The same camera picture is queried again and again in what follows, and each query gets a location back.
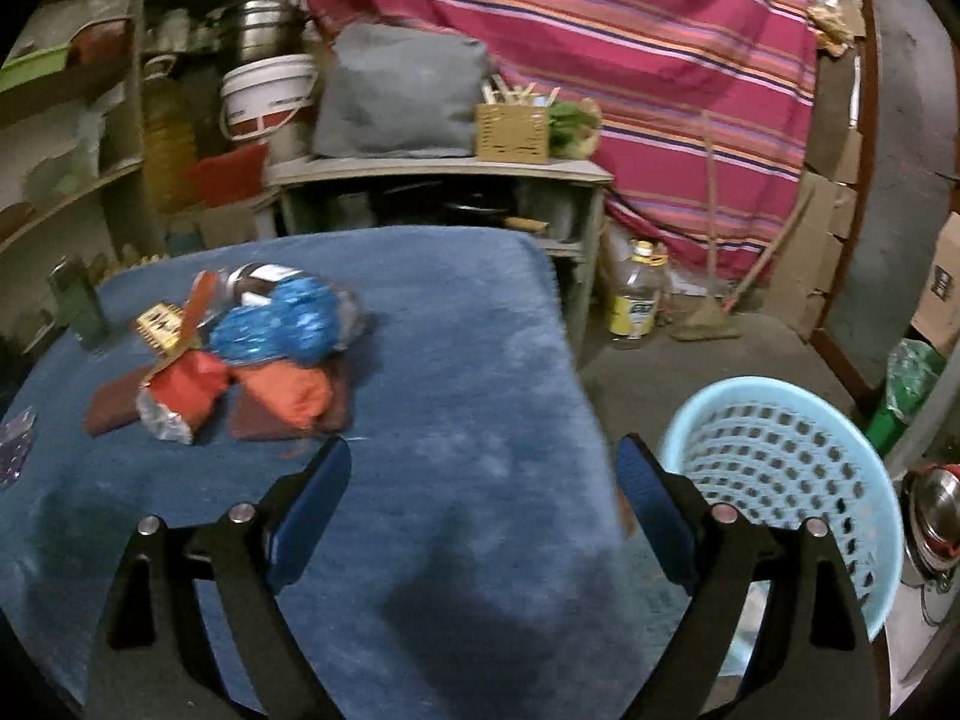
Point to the cardboard box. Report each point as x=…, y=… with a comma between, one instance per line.
x=937, y=316

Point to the wooden wall shelf unit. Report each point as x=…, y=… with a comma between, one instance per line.
x=72, y=157

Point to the clear oil jug yellow label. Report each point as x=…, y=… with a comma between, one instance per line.
x=636, y=288

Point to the straw broom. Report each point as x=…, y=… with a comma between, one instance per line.
x=712, y=320

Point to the maroon scouring pad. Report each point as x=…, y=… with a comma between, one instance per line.
x=113, y=406

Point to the grey metal door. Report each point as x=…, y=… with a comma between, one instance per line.
x=909, y=128

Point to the green plastic basin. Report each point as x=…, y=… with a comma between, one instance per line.
x=32, y=66

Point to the tan woven utensil basket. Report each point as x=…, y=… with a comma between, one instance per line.
x=512, y=125

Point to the orange paper bag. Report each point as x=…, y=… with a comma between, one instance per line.
x=293, y=395

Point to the green vegetable bunch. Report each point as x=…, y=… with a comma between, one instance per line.
x=575, y=129

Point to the red foil snack wrapper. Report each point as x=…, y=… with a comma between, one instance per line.
x=179, y=396

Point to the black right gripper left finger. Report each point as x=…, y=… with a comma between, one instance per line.
x=152, y=656

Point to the grey wooden side shelf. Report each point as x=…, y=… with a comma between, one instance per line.
x=558, y=206

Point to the steel cooking pot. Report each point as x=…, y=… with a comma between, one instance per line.
x=260, y=29

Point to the steel pot red lid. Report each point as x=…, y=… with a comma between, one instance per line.
x=929, y=504

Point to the red plastic tub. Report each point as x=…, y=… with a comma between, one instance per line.
x=229, y=177

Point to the light blue plastic basket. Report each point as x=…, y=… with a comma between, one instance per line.
x=780, y=455

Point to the glass jar white label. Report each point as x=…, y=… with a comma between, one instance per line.
x=254, y=283

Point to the white plastic bucket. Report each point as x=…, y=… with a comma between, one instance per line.
x=259, y=98

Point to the blue fuzzy table mat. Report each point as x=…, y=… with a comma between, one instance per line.
x=476, y=566

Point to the yellow oil canister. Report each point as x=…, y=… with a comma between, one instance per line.
x=169, y=150

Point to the blue crumpled plastic bag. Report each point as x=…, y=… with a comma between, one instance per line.
x=304, y=320

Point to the grey fabric cover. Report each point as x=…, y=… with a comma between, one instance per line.
x=401, y=92

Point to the red striped curtain cloth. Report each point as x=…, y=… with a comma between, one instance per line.
x=706, y=104

